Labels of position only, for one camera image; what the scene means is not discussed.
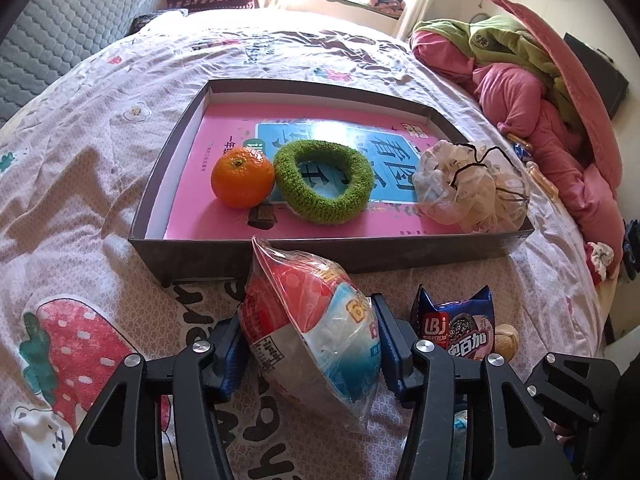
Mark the green blanket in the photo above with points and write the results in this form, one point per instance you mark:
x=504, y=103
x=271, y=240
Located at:
x=452, y=47

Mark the grey quilted headboard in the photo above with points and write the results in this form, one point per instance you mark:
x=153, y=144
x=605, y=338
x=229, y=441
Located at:
x=50, y=37

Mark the dark shallow cardboard box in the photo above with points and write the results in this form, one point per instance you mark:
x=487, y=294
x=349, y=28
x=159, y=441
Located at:
x=181, y=231

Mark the black television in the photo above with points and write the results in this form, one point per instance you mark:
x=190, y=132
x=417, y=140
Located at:
x=611, y=84

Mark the pink pillow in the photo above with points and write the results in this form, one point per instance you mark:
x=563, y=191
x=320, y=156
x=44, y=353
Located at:
x=582, y=91

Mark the blue wrapped candy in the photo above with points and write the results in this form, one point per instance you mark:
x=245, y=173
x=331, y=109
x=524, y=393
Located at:
x=522, y=153

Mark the red blue packaged bowl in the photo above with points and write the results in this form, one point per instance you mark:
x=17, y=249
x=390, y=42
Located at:
x=314, y=335

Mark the red white scrunchie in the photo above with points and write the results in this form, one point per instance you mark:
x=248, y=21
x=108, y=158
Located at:
x=599, y=257

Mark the orange tangerine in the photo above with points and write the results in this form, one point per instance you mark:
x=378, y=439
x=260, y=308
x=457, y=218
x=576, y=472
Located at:
x=242, y=178

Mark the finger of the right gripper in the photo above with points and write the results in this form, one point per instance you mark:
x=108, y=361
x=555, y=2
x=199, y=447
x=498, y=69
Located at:
x=574, y=392

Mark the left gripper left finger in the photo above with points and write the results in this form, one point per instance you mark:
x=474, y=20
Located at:
x=121, y=435

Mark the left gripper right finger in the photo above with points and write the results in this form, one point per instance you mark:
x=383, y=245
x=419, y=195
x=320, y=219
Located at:
x=507, y=436

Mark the pink floral bed sheet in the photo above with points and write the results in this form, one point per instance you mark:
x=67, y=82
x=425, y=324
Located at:
x=76, y=298

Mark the brown bun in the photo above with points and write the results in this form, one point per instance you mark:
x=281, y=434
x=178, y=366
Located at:
x=507, y=341

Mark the pink crumpled duvet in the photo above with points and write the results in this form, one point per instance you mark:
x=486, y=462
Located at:
x=512, y=99

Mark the blue cookie snack packet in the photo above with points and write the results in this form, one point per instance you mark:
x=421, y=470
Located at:
x=464, y=328

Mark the yellow wrapped snack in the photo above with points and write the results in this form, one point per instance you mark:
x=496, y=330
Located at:
x=542, y=181

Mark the small bundle on windowsill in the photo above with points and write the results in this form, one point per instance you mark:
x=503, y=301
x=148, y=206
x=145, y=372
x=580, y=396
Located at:
x=393, y=8

